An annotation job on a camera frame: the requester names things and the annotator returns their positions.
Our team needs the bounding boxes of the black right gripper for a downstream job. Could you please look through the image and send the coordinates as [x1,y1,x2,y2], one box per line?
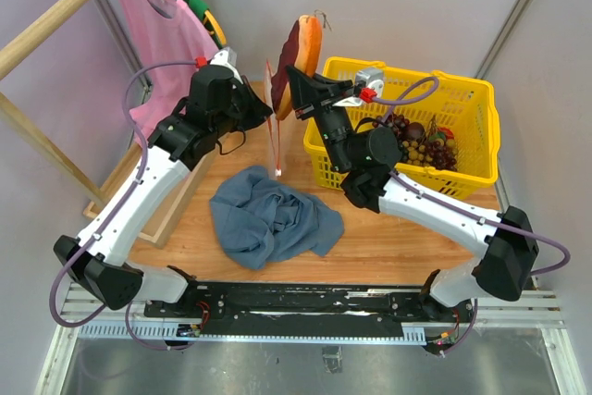
[286,64,353,174]

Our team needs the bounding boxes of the clear zip bag orange seal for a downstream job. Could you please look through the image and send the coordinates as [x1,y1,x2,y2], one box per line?
[264,60,292,179]

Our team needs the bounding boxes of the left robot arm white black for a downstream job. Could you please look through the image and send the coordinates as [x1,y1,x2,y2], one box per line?
[54,62,271,317]

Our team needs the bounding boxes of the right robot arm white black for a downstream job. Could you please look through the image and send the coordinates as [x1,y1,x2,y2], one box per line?
[287,66,539,321]

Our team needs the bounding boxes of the pink t-shirt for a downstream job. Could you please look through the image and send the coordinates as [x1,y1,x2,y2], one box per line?
[119,0,218,137]

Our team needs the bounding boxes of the dark red grape bunch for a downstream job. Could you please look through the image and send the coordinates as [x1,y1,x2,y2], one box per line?
[374,113,411,141]

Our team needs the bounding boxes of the dark purple plum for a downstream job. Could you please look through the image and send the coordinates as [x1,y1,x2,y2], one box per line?
[404,122,426,141]

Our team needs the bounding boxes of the blue crumpled cloth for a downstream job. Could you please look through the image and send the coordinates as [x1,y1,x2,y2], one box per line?
[209,166,344,270]

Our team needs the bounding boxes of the colourful small toy fruit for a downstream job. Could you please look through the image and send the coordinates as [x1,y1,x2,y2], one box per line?
[428,127,455,142]

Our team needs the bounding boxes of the wooden clothes rack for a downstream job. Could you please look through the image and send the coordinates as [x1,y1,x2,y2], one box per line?
[1,0,214,248]

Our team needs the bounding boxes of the dark purple grape bunch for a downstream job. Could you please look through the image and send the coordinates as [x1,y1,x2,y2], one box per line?
[424,139,458,171]

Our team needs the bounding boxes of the yellow plastic basket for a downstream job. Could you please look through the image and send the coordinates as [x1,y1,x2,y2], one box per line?
[303,56,501,200]

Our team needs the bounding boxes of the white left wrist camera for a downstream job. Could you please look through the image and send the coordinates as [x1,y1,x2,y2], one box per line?
[209,47,238,76]

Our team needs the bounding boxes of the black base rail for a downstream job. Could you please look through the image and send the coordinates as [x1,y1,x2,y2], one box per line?
[144,281,473,340]

